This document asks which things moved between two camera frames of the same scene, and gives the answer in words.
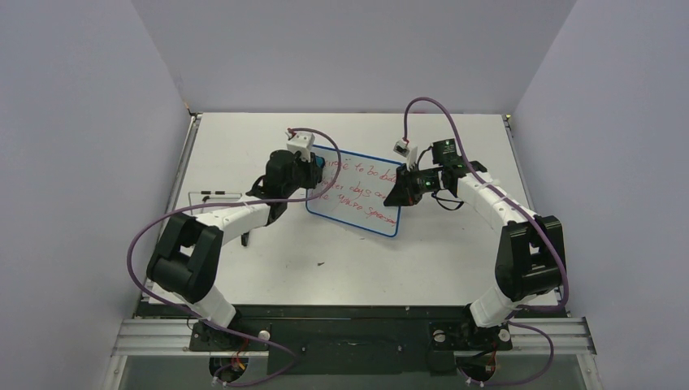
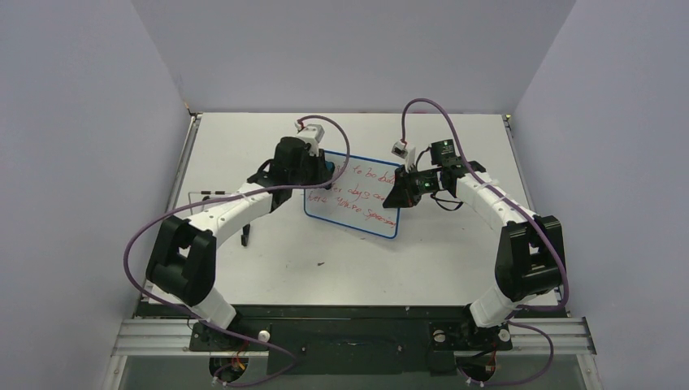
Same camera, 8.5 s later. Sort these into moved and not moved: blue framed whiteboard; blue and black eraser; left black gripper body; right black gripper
Moved: blue and black eraser
Not moved: left black gripper body; right black gripper; blue framed whiteboard
